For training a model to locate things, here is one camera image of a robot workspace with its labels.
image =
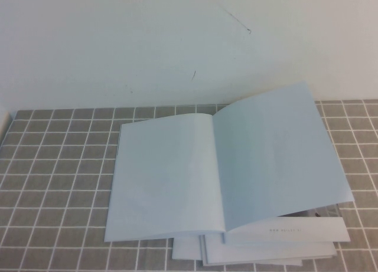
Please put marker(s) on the product catalogue book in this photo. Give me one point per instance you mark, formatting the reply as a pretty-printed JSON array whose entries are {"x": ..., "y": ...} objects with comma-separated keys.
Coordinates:
[{"x": 177, "y": 171}]

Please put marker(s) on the plain white booklet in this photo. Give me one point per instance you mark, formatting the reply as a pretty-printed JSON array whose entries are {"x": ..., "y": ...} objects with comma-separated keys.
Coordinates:
[
  {"x": 251, "y": 263},
  {"x": 184, "y": 251},
  {"x": 265, "y": 251}
]

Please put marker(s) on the grey white-checked tablecloth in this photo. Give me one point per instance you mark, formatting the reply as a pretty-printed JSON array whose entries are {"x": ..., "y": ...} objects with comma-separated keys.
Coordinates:
[{"x": 59, "y": 180}]

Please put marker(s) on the white booklet with web address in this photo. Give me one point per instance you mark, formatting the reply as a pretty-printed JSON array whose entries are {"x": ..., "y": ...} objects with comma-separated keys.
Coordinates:
[{"x": 313, "y": 230}]

